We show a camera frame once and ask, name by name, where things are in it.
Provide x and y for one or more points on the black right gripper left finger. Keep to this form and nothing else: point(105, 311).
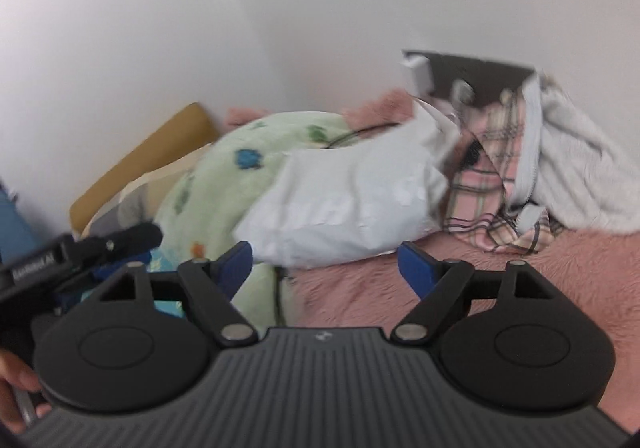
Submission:
point(209, 286)

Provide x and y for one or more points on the pink plaid garment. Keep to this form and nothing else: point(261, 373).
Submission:
point(490, 200)

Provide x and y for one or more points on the blue fabric on chair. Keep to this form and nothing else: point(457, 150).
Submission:
point(16, 236)

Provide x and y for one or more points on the pink fluffy blanket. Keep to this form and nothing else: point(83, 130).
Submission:
point(485, 359)

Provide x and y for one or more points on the teal bed sheet yellow print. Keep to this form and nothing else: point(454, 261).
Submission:
point(160, 277)

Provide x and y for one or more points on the white fleece jacket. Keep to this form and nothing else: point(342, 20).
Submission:
point(583, 177)

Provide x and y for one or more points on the person left hand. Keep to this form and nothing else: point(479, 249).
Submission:
point(15, 374)

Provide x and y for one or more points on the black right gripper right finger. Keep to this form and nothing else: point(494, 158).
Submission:
point(440, 286)

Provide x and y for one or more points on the white cloth garment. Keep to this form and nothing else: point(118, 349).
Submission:
point(335, 206)

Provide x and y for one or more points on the mustard yellow headboard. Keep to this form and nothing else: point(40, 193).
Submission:
point(188, 130)

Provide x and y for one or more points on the striped grey beige pillow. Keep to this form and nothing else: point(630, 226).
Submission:
point(140, 200)

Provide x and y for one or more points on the light green fleece blanket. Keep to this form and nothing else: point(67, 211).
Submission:
point(199, 214)

